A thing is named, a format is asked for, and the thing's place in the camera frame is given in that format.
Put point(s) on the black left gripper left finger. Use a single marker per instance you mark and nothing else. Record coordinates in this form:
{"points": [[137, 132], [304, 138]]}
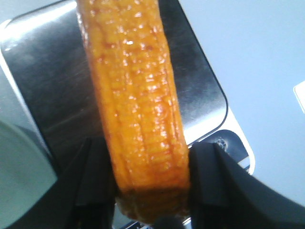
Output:
{"points": [[81, 198]]}

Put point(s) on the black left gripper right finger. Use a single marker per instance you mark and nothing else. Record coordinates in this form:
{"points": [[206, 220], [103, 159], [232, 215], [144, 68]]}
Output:
{"points": [[224, 196]]}

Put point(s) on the orange corn cob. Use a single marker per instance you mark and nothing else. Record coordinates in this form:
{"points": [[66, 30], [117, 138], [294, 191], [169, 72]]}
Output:
{"points": [[132, 74]]}

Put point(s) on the pale green round plate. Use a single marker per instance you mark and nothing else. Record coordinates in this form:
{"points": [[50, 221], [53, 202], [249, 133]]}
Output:
{"points": [[25, 173]]}

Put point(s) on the electronic kitchen scale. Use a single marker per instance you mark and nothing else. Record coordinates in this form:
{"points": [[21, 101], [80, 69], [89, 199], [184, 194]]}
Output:
{"points": [[43, 58]]}

